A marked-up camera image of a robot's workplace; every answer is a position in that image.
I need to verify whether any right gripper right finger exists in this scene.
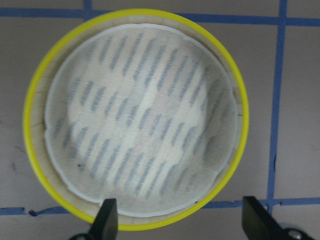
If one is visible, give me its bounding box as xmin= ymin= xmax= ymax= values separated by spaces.
xmin=241 ymin=196 xmax=286 ymax=240

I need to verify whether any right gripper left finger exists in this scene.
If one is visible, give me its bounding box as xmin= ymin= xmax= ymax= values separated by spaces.
xmin=91 ymin=198 xmax=118 ymax=240

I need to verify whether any yellow bamboo steamer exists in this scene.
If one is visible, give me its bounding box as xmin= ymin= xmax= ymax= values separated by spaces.
xmin=23 ymin=8 xmax=249 ymax=231

